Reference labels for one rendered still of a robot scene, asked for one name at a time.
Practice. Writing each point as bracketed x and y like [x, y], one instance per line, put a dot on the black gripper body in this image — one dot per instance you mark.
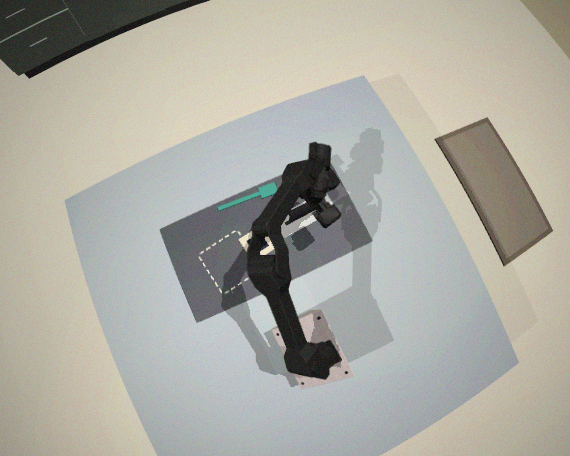
[328, 213]

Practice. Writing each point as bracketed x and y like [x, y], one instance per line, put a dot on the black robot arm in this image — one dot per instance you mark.
[270, 274]

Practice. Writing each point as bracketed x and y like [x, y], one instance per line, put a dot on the cream square tile with dark centre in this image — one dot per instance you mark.
[266, 246]

